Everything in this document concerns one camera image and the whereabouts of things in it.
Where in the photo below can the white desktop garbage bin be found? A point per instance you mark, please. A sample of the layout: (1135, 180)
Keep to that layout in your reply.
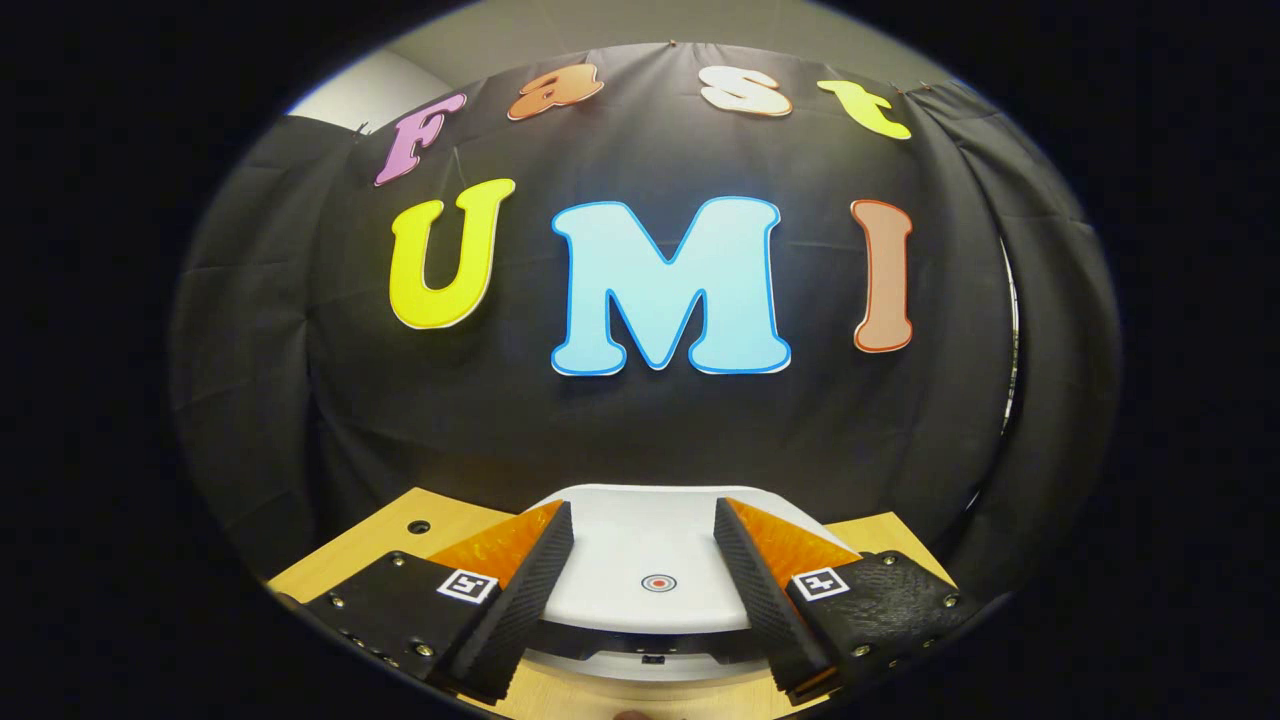
(650, 540)

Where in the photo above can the wooden desktop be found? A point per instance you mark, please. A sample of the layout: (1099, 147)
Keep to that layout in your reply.
(370, 550)

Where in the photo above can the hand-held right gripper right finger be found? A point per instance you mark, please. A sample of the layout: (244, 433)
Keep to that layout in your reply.
(765, 610)

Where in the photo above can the black backdrop cloth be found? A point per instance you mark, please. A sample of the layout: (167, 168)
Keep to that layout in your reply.
(500, 430)

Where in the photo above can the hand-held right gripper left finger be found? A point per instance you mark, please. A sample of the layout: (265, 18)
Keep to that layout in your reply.
(525, 610)

